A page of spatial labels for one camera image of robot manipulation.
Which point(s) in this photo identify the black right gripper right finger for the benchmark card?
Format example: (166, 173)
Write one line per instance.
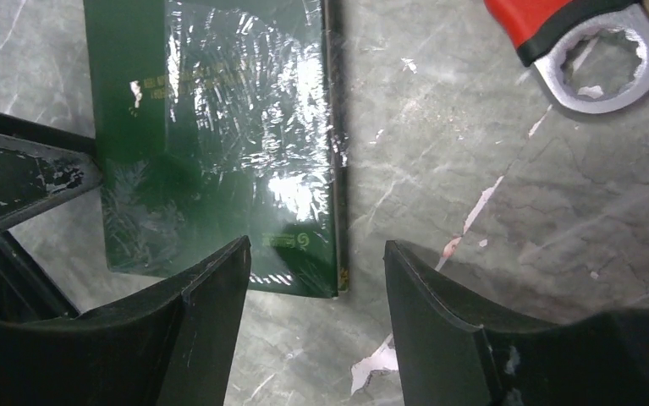
(455, 347)

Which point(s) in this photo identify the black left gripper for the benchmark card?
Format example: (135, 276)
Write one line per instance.
(40, 168)

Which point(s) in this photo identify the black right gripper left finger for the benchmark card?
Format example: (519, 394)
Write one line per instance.
(169, 344)

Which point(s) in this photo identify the orange handled adjustable wrench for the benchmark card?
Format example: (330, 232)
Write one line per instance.
(554, 37)

